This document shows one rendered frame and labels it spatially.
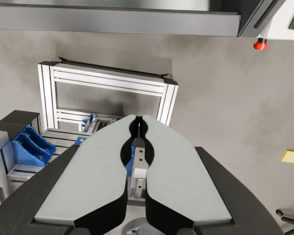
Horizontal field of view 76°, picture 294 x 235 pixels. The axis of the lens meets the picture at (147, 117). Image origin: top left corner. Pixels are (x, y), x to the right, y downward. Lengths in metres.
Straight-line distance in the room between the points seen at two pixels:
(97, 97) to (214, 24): 0.97
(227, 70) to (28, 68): 1.42
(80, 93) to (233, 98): 1.13
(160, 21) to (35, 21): 0.24
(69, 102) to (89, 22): 0.97
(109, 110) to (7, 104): 0.86
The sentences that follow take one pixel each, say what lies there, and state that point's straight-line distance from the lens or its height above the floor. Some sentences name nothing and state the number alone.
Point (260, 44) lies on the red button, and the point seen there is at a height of 0.81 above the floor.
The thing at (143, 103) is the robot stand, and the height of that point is 0.21.
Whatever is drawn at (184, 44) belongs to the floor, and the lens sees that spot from 1.39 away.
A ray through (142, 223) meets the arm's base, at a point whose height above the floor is 1.05.
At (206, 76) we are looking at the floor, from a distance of 1.48.
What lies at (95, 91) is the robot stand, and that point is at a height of 0.21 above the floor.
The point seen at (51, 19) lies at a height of 0.95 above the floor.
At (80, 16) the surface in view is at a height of 0.95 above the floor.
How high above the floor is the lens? 1.35
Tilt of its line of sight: 62 degrees down
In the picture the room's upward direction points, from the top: 178 degrees clockwise
